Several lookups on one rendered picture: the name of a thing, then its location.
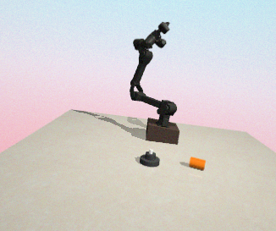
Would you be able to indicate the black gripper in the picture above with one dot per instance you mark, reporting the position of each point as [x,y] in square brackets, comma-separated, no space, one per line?
[163,27]

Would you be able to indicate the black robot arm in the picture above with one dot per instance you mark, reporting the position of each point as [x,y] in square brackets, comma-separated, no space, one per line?
[166,108]

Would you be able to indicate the orange knob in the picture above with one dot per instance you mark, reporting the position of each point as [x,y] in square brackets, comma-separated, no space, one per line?
[197,163]

